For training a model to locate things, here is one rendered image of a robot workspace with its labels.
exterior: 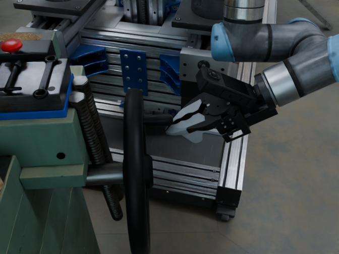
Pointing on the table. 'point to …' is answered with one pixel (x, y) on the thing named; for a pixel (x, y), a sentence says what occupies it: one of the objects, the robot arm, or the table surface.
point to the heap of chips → (19, 36)
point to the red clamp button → (11, 45)
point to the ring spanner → (45, 77)
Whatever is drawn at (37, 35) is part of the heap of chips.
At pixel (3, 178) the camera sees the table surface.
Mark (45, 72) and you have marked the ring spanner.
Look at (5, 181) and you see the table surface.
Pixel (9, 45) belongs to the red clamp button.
